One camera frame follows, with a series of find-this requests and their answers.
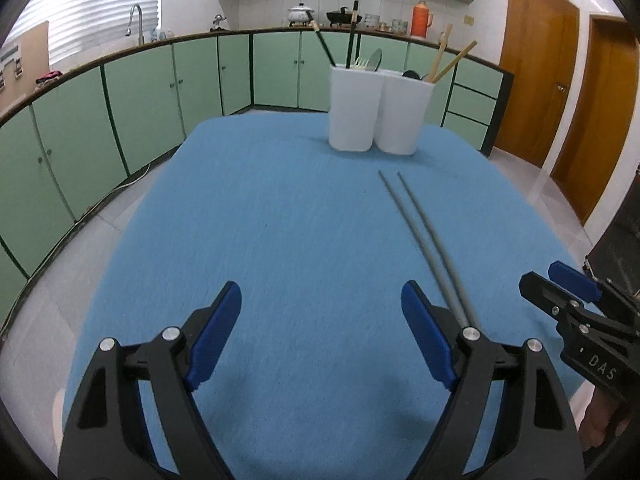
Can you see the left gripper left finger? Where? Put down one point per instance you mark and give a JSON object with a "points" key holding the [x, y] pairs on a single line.
{"points": [[106, 435]]}

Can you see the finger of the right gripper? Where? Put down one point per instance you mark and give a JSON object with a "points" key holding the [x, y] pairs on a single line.
{"points": [[573, 281], [615, 314]]}

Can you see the right hand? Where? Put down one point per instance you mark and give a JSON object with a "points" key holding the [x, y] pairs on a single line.
{"points": [[599, 415]]}

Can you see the white cooking pot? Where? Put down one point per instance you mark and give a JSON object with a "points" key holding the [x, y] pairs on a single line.
{"points": [[300, 15]]}

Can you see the blue table mat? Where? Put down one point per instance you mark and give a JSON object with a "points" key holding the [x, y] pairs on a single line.
{"points": [[321, 377]]}

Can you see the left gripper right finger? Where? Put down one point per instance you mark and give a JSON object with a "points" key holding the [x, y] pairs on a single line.
{"points": [[535, 436]]}

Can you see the pink cloth on counter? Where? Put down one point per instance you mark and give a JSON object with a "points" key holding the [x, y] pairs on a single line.
{"points": [[48, 78]]}

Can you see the white double utensil holder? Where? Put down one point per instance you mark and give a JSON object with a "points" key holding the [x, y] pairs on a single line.
{"points": [[384, 109]]}

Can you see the black cabinet at right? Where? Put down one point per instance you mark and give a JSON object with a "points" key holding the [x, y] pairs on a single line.
{"points": [[616, 256]]}

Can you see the bamboo chopstick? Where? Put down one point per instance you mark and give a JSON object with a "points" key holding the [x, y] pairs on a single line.
{"points": [[454, 62], [440, 53]]}

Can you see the black spoon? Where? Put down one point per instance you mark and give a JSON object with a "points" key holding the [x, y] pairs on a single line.
{"points": [[412, 74]]}

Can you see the orange thermos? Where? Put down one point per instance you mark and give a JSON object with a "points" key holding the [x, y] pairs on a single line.
{"points": [[421, 20]]}

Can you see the black wok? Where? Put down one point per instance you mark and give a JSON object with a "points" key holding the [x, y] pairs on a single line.
{"points": [[340, 18]]}

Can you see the cream plastic fork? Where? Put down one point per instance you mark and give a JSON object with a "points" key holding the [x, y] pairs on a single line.
{"points": [[360, 63]]}

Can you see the far right wooden door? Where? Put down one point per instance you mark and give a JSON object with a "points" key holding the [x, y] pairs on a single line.
{"points": [[602, 117]]}

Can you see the green lower cabinets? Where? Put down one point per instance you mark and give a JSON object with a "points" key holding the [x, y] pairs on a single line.
{"points": [[67, 147]]}

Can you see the grey chopstick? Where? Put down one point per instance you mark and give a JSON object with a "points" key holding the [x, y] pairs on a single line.
{"points": [[425, 249], [440, 249]]}

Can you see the window blinds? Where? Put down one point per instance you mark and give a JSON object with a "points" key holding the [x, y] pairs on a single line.
{"points": [[79, 25]]}

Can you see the patterned glass canister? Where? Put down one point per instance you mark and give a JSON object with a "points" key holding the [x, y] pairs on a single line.
{"points": [[399, 27]]}

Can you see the black chopstick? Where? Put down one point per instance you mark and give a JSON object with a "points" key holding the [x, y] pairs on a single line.
{"points": [[317, 30], [352, 32]]}

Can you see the near wooden door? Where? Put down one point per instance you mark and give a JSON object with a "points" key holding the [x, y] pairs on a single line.
{"points": [[539, 49]]}

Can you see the wooden door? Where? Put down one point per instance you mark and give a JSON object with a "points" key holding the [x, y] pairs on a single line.
{"points": [[602, 117], [539, 49]]}

